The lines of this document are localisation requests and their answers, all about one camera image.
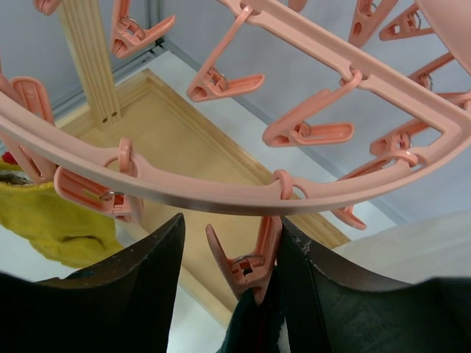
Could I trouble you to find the wooden clothes rack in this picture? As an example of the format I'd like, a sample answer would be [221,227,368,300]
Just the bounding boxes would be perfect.
[54,0,350,328]

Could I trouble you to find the yellow sock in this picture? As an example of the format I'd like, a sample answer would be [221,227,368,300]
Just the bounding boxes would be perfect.
[0,152,124,269]

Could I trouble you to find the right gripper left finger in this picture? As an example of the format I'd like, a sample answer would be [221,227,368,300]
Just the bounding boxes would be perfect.
[1,213,185,352]

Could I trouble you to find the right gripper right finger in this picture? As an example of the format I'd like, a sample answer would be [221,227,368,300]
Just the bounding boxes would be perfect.
[277,219,470,352]

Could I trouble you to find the pink round clip hanger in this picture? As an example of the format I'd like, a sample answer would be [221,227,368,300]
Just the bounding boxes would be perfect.
[0,0,471,306]

